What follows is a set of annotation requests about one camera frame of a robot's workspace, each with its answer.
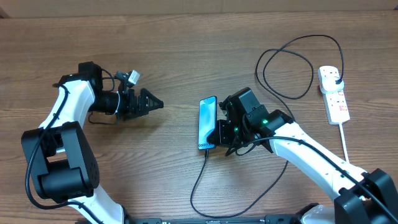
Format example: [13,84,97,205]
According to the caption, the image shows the blue Galaxy smartphone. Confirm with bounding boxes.
[198,96,217,150]

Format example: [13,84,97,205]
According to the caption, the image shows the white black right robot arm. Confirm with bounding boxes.
[198,87,397,223]

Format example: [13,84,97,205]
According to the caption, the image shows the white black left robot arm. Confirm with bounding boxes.
[21,62,164,223]

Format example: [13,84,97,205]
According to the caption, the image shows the white charger plug adapter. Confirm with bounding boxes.
[320,76,345,94]

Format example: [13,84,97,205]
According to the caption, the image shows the white power strip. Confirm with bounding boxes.
[318,65,350,125]

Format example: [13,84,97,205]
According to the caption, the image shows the white power strip cord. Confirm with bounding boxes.
[338,122,349,162]

